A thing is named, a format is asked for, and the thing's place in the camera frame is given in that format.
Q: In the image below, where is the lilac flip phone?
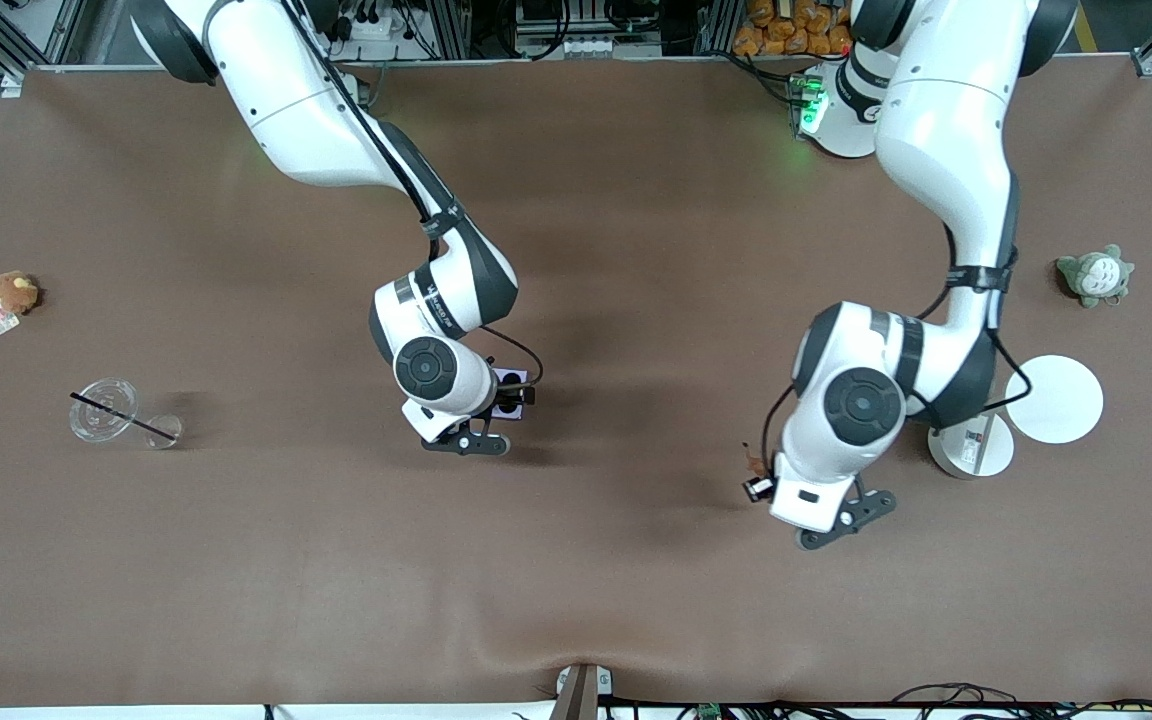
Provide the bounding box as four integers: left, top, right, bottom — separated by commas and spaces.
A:
489, 367, 530, 423

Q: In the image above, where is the white round desk lamp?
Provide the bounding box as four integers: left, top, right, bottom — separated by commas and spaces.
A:
928, 355, 1105, 480

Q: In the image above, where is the black straw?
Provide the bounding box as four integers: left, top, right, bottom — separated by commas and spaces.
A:
70, 392, 177, 441

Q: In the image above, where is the clear glass cup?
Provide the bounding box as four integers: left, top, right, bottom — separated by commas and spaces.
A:
69, 377, 140, 444

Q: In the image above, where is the grey green Totoro plush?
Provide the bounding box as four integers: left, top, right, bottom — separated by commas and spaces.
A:
1054, 243, 1136, 310

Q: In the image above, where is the white power strip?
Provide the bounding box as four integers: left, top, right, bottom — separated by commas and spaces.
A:
336, 10, 417, 46

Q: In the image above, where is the orange plush toy pile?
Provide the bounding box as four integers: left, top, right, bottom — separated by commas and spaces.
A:
731, 0, 855, 58

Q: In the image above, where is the brown plush toy with tag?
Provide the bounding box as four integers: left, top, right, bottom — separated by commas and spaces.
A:
0, 270, 42, 336

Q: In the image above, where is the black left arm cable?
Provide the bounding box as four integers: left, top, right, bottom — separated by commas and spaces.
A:
761, 225, 1034, 481

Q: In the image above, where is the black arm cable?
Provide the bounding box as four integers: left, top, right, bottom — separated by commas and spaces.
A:
281, 0, 544, 389
761, 225, 1034, 481

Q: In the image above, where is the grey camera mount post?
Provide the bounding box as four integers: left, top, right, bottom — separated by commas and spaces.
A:
554, 663, 614, 720

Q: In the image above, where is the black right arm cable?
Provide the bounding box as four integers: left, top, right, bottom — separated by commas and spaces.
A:
281, 0, 544, 389

